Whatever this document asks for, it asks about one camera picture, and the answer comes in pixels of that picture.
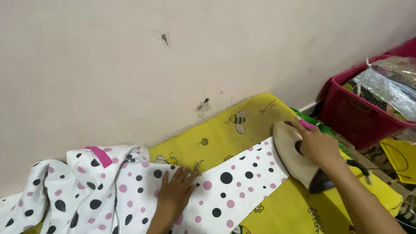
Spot person's left hand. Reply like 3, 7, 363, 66
156, 166, 198, 216

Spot person's right hand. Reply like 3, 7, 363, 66
289, 120, 342, 168

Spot cream and purple clothes iron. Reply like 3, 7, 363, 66
272, 119, 336, 194

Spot white polka dot garment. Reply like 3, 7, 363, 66
0, 137, 290, 234

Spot green patterned cloth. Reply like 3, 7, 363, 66
290, 108, 353, 156

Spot yellow bee print ironing mat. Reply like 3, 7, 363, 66
23, 92, 403, 234

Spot red plastic laundry basket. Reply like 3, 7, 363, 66
317, 37, 416, 150

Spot clear plastic wrapped clothes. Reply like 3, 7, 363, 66
343, 56, 416, 122

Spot yellow bag with black line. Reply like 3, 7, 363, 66
379, 138, 416, 185

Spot black iron power cord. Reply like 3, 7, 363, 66
346, 159, 372, 185

